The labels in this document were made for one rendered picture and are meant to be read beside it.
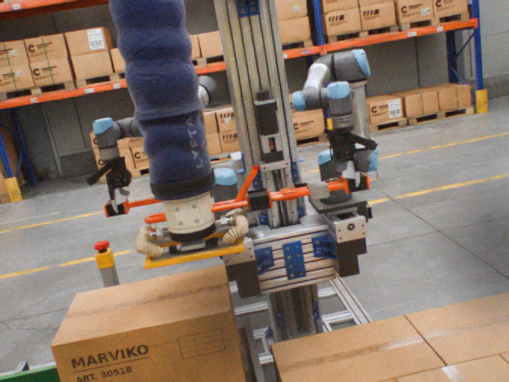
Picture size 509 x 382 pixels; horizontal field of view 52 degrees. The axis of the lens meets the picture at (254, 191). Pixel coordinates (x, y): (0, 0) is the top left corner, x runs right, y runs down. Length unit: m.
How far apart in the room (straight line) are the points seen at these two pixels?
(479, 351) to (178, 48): 1.54
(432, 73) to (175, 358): 9.90
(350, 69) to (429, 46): 8.97
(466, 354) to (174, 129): 1.35
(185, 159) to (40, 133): 8.88
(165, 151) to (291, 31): 7.42
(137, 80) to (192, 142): 0.26
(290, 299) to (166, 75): 1.38
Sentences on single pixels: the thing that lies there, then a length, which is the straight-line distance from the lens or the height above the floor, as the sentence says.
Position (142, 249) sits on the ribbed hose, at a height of 1.18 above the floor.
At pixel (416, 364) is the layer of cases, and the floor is 0.54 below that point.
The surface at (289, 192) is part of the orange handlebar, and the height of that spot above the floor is 1.26.
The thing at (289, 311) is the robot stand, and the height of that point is 0.51.
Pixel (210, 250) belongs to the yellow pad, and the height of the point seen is 1.14.
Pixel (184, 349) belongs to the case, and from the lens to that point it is 1.86.
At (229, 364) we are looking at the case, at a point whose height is 0.75.
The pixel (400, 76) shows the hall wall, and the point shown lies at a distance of 11.00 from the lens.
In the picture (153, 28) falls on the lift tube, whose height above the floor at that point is 1.87.
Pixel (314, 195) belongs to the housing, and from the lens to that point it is 1.87.
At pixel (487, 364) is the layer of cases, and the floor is 0.54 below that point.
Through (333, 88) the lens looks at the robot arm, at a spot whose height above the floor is 1.59.
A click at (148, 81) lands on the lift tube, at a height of 1.72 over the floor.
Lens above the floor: 1.76
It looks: 15 degrees down
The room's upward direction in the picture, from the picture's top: 10 degrees counter-clockwise
